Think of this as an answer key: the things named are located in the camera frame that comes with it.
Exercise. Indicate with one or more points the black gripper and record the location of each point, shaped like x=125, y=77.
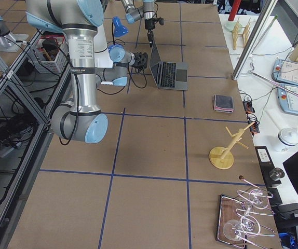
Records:
x=149, y=25
x=138, y=60

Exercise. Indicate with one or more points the grey laptop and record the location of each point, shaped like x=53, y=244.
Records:
x=168, y=75

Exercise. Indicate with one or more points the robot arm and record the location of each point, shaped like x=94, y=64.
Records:
x=145, y=12
x=91, y=61

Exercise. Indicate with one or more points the blue desk lamp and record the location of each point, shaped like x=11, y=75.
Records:
x=118, y=30

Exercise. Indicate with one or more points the grey pink folded cloth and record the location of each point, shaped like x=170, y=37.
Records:
x=222, y=103

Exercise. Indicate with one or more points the wooden dish rack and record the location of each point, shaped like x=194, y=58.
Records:
x=240, y=31

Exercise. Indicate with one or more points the wooden mug tree stand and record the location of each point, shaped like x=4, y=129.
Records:
x=221, y=157

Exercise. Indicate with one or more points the teach pendant tablet far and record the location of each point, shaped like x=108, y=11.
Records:
x=285, y=71

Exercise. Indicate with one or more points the teach pendant tablet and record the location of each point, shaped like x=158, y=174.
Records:
x=285, y=71
x=288, y=98

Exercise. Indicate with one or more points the teach pendant tablet near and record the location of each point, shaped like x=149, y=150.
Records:
x=288, y=98

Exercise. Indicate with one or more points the white ceramic lidded jar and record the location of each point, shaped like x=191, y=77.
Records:
x=288, y=137

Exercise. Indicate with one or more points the wine glass rack tray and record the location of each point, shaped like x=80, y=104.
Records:
x=238, y=224

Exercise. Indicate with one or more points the aluminium frame post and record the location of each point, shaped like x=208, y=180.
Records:
x=254, y=37

